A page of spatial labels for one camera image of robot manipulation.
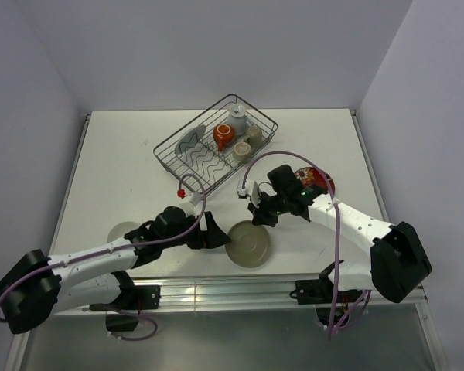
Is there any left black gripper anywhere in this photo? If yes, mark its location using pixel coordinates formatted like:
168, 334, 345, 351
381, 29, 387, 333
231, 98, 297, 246
161, 210, 230, 249

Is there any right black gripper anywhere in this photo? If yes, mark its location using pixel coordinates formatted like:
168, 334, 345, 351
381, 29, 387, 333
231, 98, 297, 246
248, 189, 288, 227

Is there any red floral plate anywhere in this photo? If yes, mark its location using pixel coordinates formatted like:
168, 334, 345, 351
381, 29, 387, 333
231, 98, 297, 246
294, 167, 336, 197

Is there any grey stoneware saucer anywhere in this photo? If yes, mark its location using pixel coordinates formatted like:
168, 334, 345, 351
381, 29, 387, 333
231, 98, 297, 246
225, 220, 272, 269

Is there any small brown speckled cup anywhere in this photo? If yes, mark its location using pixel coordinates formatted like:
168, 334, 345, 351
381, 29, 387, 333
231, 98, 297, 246
233, 141, 252, 162

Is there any small grey espresso cup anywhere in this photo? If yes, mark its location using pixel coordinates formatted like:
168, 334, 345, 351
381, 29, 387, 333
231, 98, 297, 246
244, 125, 263, 148

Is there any orange black patterned cup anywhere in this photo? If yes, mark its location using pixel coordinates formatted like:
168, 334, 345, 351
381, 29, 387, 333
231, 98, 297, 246
213, 124, 235, 152

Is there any white ceramic bowl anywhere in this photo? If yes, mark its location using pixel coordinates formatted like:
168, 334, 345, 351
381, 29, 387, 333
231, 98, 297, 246
107, 221, 139, 243

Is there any light blue ceramic mug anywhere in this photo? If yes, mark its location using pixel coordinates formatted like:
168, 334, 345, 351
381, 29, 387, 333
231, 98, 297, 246
226, 104, 248, 137

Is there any light blue saucer plate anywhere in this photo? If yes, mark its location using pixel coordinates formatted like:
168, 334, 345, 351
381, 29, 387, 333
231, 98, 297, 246
174, 124, 206, 155

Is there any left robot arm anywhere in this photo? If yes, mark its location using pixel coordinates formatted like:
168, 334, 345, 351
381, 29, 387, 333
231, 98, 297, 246
0, 206, 230, 334

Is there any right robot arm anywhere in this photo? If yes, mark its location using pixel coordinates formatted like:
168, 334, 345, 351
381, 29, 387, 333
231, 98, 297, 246
237, 165, 432, 303

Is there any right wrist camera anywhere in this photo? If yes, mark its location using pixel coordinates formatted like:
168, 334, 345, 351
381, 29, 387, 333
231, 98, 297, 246
237, 179, 261, 205

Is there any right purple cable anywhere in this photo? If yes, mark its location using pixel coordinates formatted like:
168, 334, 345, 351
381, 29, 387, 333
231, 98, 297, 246
241, 151, 372, 341

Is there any purple cable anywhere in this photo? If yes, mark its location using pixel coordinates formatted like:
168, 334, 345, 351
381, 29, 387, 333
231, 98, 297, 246
241, 151, 372, 341
0, 174, 208, 342

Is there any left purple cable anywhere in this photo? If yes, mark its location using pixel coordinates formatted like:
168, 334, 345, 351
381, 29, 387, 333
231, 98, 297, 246
0, 174, 208, 342

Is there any aluminium extrusion rail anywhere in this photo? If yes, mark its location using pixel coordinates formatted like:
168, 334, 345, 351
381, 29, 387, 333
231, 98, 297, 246
53, 274, 428, 318

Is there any dark wire dish rack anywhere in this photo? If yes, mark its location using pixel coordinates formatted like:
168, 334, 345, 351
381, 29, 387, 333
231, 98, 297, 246
153, 94, 278, 195

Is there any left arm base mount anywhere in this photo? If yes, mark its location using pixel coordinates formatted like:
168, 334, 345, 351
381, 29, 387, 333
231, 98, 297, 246
89, 285, 160, 341

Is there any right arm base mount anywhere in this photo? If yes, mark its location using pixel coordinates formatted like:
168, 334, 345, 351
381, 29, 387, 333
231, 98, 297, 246
289, 278, 363, 324

